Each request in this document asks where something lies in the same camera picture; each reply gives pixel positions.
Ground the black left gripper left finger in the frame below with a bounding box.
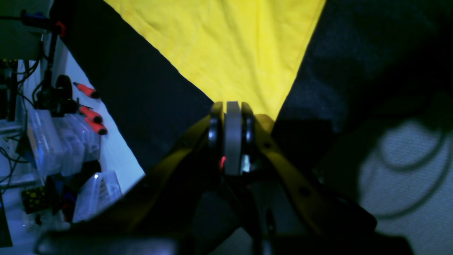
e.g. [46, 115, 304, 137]
[35, 102, 224, 255]

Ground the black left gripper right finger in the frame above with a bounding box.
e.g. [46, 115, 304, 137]
[241, 103, 413, 255]

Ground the yellow t-shirt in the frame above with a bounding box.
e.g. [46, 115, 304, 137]
[106, 0, 326, 120]

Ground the clear plastic box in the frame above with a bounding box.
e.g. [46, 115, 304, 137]
[27, 109, 101, 176]

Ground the black table cloth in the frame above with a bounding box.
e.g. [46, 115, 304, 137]
[50, 0, 453, 255]

